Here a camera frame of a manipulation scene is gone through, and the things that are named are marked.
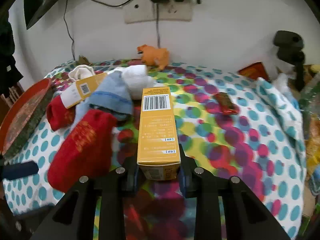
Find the polka dot blanket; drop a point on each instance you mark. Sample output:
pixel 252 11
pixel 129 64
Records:
pixel 225 142

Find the white plastic bag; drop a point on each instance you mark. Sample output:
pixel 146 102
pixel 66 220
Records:
pixel 282 82

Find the yellow snack packet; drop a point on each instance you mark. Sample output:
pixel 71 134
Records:
pixel 312 150

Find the red round tray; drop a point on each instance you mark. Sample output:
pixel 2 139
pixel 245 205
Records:
pixel 17 120

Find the white sock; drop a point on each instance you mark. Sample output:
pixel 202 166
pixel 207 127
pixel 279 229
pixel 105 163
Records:
pixel 141 88
pixel 135 72
pixel 81 72

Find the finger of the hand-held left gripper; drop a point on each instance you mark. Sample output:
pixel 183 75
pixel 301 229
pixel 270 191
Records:
pixel 20 170

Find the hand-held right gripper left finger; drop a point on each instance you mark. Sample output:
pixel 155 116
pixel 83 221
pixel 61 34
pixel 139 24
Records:
pixel 135 180

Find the black stand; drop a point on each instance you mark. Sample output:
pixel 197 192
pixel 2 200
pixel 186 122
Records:
pixel 290 45

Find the white wall outlet panel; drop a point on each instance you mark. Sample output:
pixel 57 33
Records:
pixel 172 11

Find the polka dot pillow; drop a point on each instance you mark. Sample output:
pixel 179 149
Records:
pixel 277 105

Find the wooden chair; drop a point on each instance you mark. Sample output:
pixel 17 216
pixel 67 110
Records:
pixel 12 92

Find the red box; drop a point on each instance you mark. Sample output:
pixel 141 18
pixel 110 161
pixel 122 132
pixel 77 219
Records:
pixel 255 72

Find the brown cardboard piece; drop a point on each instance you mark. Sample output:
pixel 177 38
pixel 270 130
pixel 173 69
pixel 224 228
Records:
pixel 83 60

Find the red sock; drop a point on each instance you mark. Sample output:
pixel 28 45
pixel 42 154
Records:
pixel 58 116
pixel 80 152

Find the blue sock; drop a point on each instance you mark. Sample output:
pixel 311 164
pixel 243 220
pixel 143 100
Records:
pixel 113 97
pixel 81 115

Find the dark hanging clothes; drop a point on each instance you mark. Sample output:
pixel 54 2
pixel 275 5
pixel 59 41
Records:
pixel 7 50

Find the red snack packet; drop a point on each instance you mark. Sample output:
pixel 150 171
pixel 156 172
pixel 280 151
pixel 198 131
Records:
pixel 227 103

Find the yellow medicine box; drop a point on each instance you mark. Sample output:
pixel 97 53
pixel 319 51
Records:
pixel 157 130
pixel 86 88

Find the orange toy tiger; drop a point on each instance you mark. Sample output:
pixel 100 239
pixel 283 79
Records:
pixel 155 55

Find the clear green bottle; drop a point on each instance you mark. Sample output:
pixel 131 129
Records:
pixel 310 97

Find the black television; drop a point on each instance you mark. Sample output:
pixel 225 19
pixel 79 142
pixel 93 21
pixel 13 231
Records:
pixel 42 2

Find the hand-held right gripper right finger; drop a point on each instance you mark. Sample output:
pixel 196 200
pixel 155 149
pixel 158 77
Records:
pixel 181 181

